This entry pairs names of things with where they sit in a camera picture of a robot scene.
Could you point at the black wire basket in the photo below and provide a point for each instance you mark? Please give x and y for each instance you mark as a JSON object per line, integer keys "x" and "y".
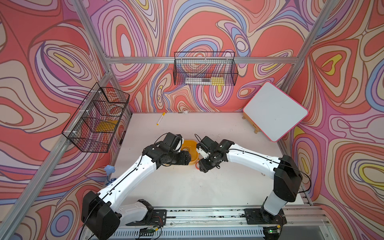
{"x": 197, "y": 67}
{"x": 101, "y": 103}

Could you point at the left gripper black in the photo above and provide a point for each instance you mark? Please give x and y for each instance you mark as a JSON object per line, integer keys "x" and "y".
{"x": 184, "y": 157}

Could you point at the yellow item in left basket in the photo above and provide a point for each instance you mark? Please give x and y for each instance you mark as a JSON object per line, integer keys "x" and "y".
{"x": 106, "y": 126}

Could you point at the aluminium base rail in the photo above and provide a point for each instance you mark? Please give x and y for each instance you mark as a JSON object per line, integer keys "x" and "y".
{"x": 215, "y": 223}

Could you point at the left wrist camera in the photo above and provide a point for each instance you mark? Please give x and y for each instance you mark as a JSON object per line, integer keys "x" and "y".
{"x": 171, "y": 142}

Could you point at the black wire basket back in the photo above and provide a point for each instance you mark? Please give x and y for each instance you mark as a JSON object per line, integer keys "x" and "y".
{"x": 197, "y": 67}

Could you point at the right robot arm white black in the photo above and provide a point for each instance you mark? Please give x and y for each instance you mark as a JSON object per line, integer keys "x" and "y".
{"x": 283, "y": 171}

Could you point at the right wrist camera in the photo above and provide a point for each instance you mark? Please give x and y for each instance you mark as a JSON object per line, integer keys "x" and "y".
{"x": 206, "y": 147}

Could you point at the white board pink frame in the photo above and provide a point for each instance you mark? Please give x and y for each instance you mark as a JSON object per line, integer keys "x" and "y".
{"x": 274, "y": 112}

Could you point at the black wire basket left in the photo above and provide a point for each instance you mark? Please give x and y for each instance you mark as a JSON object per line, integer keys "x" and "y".
{"x": 101, "y": 103}

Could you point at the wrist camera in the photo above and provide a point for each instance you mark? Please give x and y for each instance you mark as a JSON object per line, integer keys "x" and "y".
{"x": 171, "y": 142}
{"x": 206, "y": 147}

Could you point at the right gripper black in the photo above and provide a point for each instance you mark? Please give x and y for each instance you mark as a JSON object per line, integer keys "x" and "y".
{"x": 205, "y": 167}

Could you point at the blue cloth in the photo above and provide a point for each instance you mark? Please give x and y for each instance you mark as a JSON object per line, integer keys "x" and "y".
{"x": 109, "y": 171}

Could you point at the wooden easel stand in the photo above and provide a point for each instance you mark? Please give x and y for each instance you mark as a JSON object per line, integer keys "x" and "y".
{"x": 256, "y": 128}

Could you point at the yellow block in back basket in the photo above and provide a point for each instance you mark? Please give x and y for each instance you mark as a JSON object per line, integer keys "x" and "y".
{"x": 218, "y": 81}

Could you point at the white yellow marker pen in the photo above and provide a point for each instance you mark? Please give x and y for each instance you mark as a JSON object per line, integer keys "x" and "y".
{"x": 161, "y": 118}

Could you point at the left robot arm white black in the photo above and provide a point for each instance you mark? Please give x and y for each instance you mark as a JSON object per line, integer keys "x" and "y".
{"x": 103, "y": 212}

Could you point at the yellow plastic storage box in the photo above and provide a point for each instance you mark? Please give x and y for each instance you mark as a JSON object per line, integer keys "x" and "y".
{"x": 190, "y": 146}

